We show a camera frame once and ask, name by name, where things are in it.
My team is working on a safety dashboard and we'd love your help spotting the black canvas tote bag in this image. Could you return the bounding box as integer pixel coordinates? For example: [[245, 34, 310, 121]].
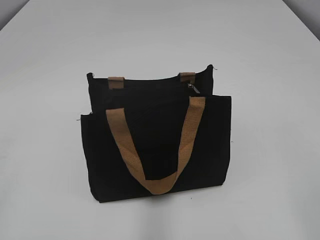
[[80, 65, 232, 203]]

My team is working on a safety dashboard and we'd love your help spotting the silver zipper pull with ring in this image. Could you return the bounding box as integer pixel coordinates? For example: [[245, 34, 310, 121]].
[[187, 83, 201, 97]]

